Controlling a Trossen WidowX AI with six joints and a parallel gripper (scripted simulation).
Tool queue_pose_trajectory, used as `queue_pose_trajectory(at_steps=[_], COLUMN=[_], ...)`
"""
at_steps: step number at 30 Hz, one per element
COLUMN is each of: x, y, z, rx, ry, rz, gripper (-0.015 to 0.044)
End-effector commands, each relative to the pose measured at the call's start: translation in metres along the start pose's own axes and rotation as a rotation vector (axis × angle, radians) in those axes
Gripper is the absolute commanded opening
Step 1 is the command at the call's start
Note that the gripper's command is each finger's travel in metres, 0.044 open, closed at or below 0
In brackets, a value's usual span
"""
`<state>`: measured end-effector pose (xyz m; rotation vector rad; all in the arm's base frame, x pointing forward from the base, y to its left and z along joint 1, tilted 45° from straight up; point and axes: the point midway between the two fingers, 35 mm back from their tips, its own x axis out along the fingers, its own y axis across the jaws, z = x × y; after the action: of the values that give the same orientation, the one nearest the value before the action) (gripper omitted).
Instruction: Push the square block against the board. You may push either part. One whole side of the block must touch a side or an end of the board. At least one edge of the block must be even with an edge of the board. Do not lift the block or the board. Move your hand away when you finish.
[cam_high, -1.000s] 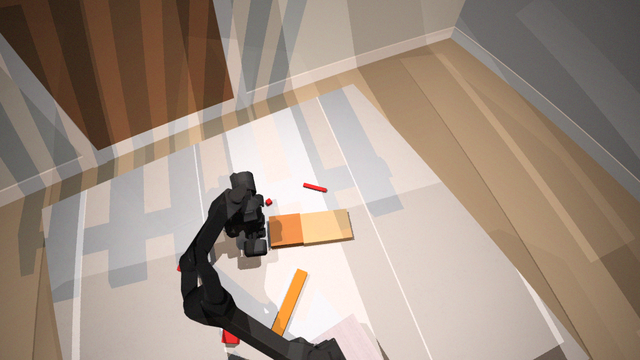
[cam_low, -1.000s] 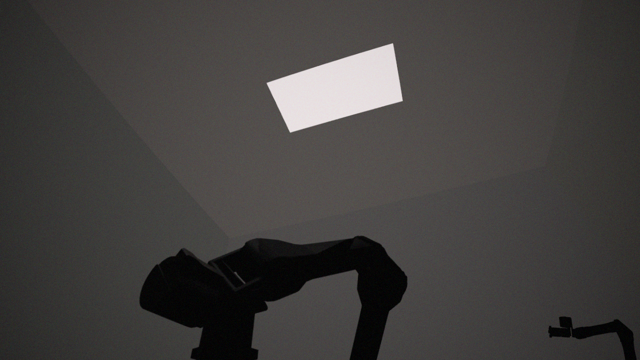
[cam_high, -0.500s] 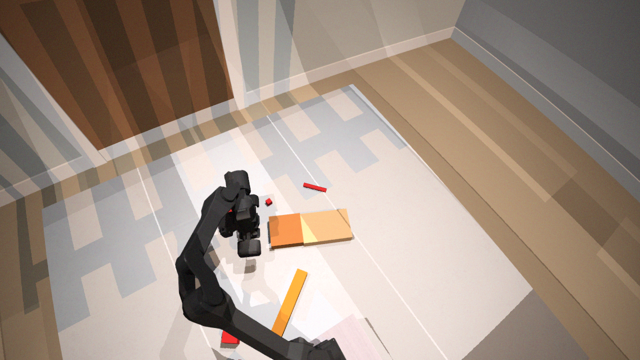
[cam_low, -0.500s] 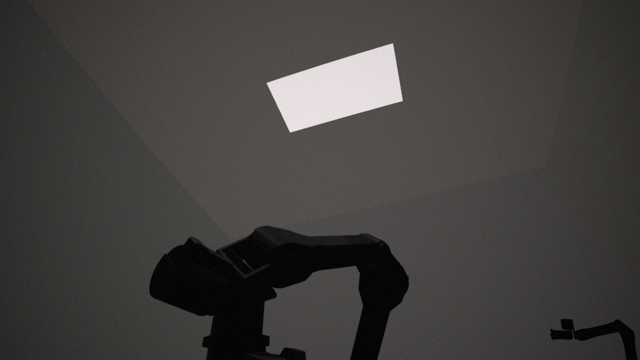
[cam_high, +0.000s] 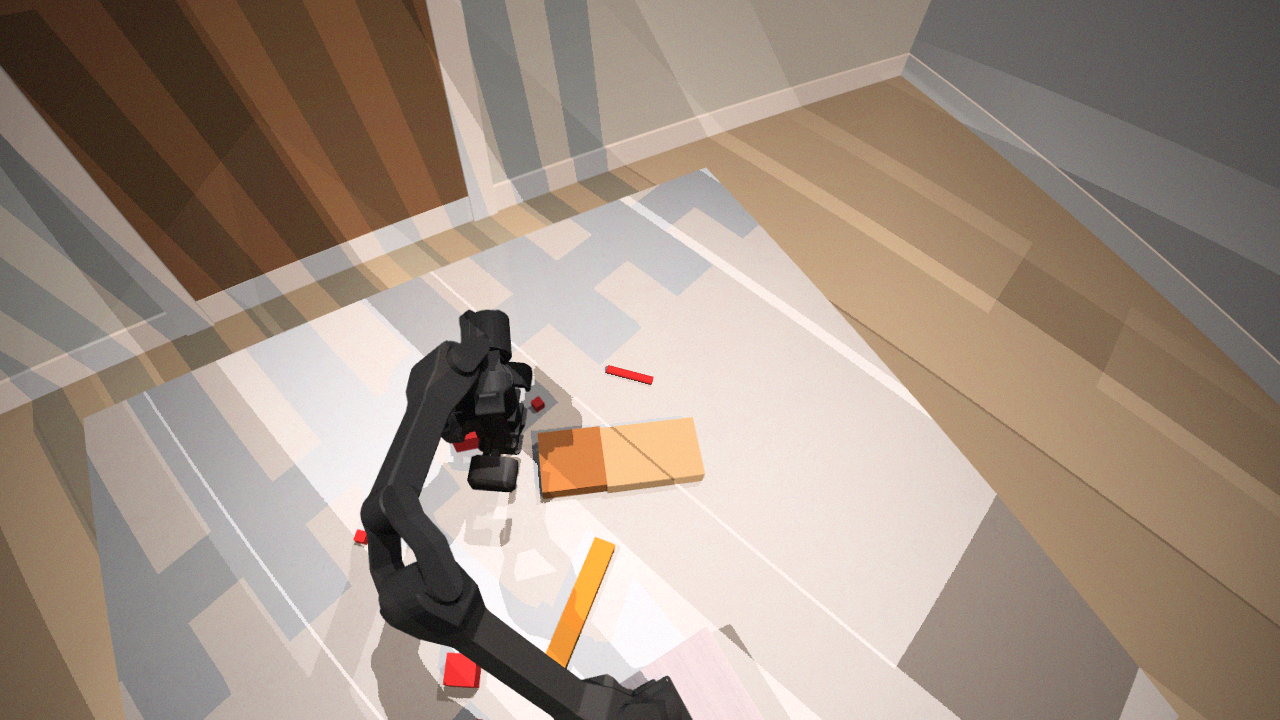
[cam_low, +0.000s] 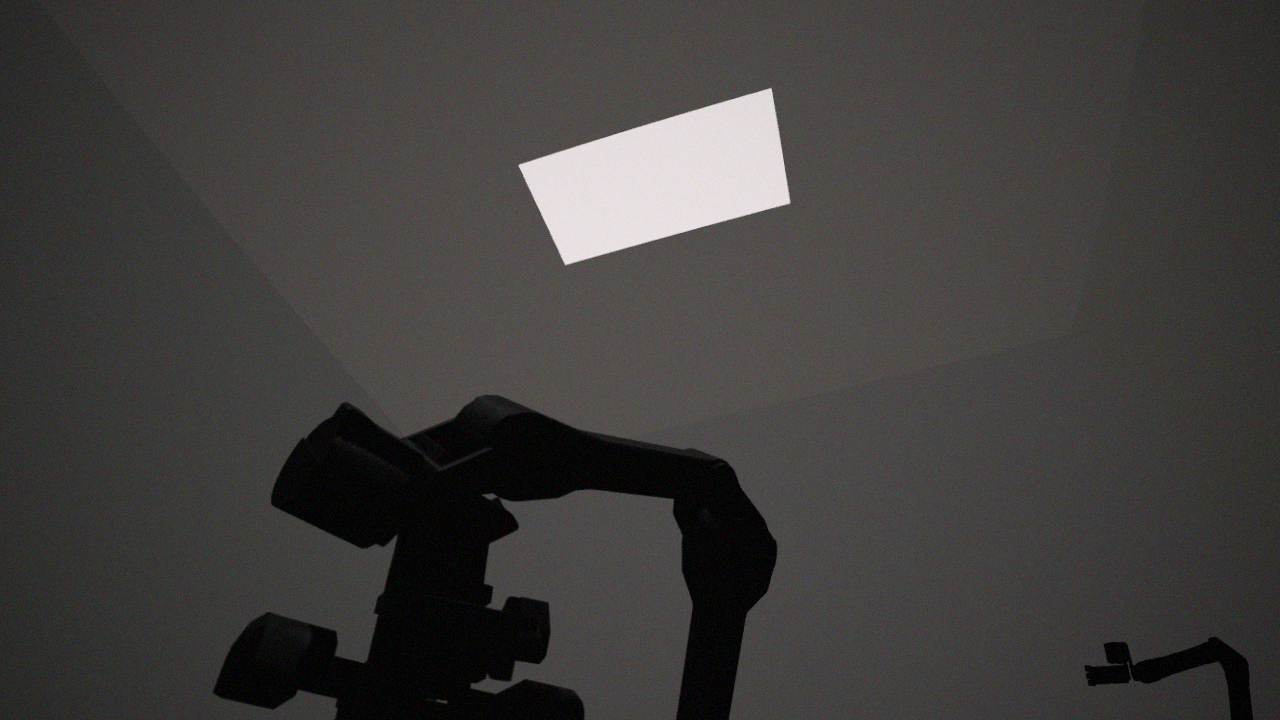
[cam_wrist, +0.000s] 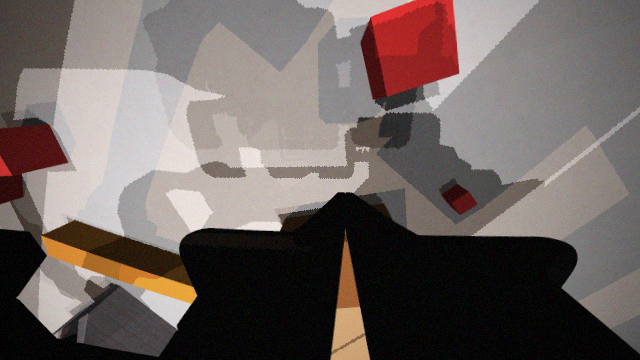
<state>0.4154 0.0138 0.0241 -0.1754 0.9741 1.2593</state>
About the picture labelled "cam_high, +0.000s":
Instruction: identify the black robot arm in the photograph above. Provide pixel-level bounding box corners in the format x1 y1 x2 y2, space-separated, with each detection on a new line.
360 309 692 720

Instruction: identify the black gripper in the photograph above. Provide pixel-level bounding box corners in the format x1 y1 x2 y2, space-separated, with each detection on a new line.
467 363 532 492

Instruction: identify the light orange flat block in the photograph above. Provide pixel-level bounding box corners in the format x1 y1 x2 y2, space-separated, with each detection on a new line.
600 416 707 493

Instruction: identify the orange flat bar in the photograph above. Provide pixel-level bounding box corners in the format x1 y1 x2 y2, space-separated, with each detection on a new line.
547 537 614 667

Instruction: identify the red bar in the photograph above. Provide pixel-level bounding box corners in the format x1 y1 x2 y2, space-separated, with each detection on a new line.
605 365 654 384

